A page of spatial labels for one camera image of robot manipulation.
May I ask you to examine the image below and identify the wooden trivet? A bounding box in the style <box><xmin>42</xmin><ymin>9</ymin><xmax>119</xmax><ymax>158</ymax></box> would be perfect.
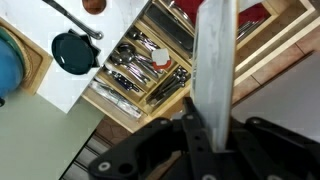
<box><xmin>0</xmin><ymin>16</ymin><xmax>54</xmax><ymax>96</ymax></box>

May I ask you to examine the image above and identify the wooden cutlery organizer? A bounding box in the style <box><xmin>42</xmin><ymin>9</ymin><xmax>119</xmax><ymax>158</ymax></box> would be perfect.
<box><xmin>81</xmin><ymin>0</ymin><xmax>201</xmax><ymax>124</ymax></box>

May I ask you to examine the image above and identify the colourful floral ceramic plate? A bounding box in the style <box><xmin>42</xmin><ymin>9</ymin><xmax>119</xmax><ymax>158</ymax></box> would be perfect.
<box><xmin>189</xmin><ymin>0</ymin><xmax>239</xmax><ymax>153</ymax></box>

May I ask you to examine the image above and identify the small black dish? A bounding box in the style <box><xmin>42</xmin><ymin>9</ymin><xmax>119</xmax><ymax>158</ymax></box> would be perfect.
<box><xmin>50</xmin><ymin>29</ymin><xmax>102</xmax><ymax>76</ymax></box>

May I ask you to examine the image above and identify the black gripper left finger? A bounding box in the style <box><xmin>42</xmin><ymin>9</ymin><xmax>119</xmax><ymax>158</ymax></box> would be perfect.
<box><xmin>181</xmin><ymin>96</ymin><xmax>218</xmax><ymax>180</ymax></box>

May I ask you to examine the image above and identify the large steel spoon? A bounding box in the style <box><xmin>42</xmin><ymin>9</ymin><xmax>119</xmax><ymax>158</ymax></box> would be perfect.
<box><xmin>109</xmin><ymin>52</ymin><xmax>152</xmax><ymax>85</ymax></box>
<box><xmin>116</xmin><ymin>42</ymin><xmax>158</xmax><ymax>77</ymax></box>

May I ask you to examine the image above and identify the small steel spoon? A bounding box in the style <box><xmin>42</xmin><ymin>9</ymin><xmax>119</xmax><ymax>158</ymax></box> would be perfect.
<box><xmin>151</xmin><ymin>71</ymin><xmax>192</xmax><ymax>108</ymax></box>
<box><xmin>146</xmin><ymin>66</ymin><xmax>188</xmax><ymax>101</ymax></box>

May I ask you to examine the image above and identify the red white plastic lid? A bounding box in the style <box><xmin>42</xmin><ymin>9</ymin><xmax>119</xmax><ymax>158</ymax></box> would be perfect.
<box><xmin>151</xmin><ymin>48</ymin><xmax>173</xmax><ymax>71</ymax></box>

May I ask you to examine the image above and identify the teal blue kettle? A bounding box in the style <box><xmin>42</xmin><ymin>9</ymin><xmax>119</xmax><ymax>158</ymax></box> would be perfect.
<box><xmin>0</xmin><ymin>26</ymin><xmax>26</xmax><ymax>108</ymax></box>

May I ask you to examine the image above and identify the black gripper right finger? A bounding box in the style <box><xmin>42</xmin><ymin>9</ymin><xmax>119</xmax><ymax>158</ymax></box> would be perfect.
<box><xmin>228</xmin><ymin>116</ymin><xmax>268</xmax><ymax>180</ymax></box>

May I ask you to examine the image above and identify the black handled knife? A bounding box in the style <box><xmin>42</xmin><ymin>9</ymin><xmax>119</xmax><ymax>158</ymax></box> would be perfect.
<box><xmin>103</xmin><ymin>66</ymin><xmax>141</xmax><ymax>93</ymax></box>

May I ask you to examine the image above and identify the long metal handled utensil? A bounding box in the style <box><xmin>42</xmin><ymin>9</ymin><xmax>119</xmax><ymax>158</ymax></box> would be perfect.
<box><xmin>41</xmin><ymin>0</ymin><xmax>104</xmax><ymax>41</ymax></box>

